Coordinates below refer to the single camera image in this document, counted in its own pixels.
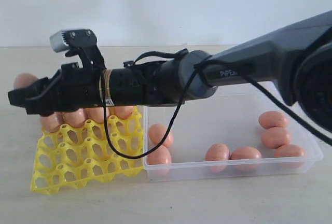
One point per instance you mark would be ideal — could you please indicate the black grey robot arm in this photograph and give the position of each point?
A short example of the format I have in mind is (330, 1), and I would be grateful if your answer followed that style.
(296, 58)

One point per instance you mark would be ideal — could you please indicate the yellow plastic egg tray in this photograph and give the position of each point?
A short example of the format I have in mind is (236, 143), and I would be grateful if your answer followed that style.
(71, 157)

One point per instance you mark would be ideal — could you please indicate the brown egg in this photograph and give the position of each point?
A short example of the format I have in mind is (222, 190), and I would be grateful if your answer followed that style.
(123, 112)
(270, 119)
(24, 80)
(96, 114)
(52, 123)
(75, 119)
(157, 131)
(218, 152)
(276, 137)
(160, 156)
(246, 152)
(290, 150)

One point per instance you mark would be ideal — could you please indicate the clear plastic box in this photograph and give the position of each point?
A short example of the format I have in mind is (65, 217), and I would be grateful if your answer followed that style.
(230, 116)

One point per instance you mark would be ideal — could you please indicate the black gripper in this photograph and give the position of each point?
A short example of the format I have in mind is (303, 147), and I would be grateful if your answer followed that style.
(68, 90)

